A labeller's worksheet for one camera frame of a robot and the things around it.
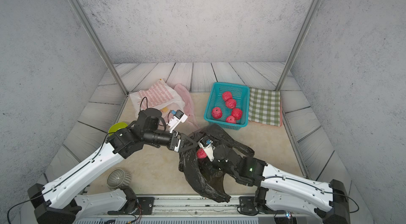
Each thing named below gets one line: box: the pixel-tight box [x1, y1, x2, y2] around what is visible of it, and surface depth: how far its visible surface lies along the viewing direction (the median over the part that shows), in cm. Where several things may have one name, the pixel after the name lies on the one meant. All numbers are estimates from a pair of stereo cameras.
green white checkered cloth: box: [247, 87, 281, 127], surface depth 113 cm
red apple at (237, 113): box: [231, 107, 243, 120], surface depth 103 cm
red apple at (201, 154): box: [196, 147, 208, 159], surface depth 65 cm
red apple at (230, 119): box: [225, 115, 237, 124], surface depth 101 cm
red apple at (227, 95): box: [222, 90, 233, 102], surface depth 113 cm
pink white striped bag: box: [129, 79, 186, 117], surface depth 105 cm
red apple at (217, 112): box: [211, 106, 223, 120], surface depth 104 cm
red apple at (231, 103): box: [225, 98, 237, 110], surface depth 110 cm
